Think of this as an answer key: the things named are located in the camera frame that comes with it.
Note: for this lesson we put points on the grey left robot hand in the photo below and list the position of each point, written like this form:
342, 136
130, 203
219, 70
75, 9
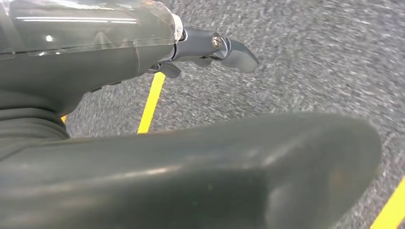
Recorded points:
79, 72

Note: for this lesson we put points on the clear plastic film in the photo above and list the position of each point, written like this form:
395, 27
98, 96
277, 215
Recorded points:
95, 28

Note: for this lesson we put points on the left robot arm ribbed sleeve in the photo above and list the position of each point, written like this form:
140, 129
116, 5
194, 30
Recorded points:
28, 126

